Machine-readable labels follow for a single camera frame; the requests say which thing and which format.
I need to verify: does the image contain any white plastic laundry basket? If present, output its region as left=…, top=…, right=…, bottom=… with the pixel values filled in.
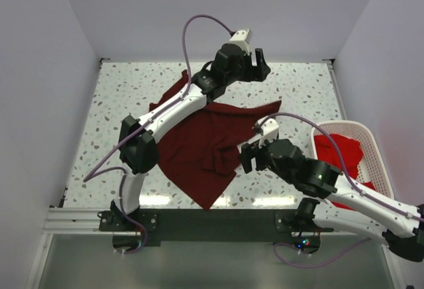
left=311, top=121, right=394, bottom=199

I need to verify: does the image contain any bright red t-shirt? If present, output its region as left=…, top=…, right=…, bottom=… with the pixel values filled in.
left=313, top=134, right=376, bottom=191

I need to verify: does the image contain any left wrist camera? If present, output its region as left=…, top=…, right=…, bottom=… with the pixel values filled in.
left=229, top=29, right=252, bottom=54

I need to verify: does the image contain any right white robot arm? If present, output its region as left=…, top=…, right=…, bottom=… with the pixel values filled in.
left=240, top=139, right=423, bottom=262

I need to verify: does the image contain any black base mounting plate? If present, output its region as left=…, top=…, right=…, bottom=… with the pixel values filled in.
left=98, top=207, right=335, bottom=247

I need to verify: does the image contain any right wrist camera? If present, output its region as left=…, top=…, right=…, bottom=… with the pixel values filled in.
left=254, top=117, right=280, bottom=147

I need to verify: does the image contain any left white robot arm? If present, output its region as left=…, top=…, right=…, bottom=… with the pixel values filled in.
left=119, top=42, right=270, bottom=175

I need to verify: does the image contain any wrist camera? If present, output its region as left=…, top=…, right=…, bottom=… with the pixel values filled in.
left=229, top=29, right=252, bottom=54
left=254, top=117, right=280, bottom=147

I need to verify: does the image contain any dark red t-shirt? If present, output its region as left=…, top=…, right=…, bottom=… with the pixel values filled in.
left=148, top=69, right=283, bottom=212

